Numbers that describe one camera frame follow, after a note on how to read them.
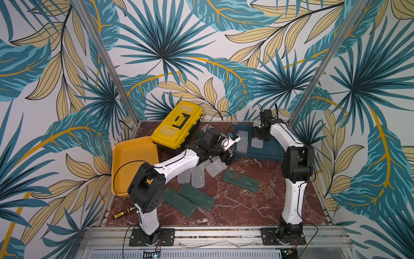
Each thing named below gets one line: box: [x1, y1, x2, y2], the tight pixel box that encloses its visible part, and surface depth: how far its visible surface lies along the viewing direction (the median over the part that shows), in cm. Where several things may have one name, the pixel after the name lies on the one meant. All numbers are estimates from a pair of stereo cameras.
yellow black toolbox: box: [150, 100, 203, 155], surface depth 96 cm
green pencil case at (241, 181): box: [223, 169, 260, 194], surface depth 92 cm
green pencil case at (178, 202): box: [162, 186, 197, 218], surface depth 84 cm
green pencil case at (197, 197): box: [178, 182, 216, 211], surface depth 86 cm
